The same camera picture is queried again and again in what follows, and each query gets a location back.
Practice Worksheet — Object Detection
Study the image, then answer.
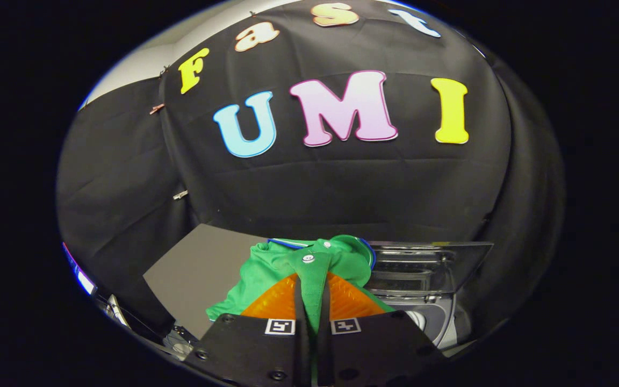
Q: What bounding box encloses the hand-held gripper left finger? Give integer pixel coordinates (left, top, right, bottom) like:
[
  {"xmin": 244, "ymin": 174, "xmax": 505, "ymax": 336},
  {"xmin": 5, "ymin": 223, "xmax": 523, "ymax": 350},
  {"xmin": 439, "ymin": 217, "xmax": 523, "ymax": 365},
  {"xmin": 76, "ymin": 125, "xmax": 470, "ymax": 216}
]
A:
[{"xmin": 183, "ymin": 274, "xmax": 313, "ymax": 387}]

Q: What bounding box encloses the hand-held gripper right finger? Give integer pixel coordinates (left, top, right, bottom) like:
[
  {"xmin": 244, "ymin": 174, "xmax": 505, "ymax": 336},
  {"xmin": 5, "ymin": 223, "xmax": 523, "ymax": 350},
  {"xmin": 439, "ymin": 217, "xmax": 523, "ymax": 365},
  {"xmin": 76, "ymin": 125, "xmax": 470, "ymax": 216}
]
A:
[{"xmin": 320, "ymin": 273, "xmax": 447, "ymax": 387}]

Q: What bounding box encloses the silver washing machine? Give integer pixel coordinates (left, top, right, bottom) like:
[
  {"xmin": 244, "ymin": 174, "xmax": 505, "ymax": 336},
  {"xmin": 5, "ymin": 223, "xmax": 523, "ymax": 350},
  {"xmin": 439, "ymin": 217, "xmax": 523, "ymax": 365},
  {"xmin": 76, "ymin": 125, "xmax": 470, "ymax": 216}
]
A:
[{"xmin": 366, "ymin": 241, "xmax": 495, "ymax": 358}]

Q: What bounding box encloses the green polo shirt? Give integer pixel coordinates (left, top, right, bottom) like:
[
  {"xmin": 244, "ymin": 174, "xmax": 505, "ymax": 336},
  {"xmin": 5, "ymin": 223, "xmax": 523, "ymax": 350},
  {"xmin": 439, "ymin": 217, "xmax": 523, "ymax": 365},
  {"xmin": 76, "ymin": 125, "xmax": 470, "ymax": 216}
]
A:
[{"xmin": 206, "ymin": 235, "xmax": 396, "ymax": 385}]

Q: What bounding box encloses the black backdrop cloth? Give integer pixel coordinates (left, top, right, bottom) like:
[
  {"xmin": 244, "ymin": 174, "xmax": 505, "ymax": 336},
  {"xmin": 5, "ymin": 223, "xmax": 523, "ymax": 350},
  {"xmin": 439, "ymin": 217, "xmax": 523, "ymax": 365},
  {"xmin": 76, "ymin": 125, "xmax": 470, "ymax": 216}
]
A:
[{"xmin": 56, "ymin": 0, "xmax": 567, "ymax": 345}]

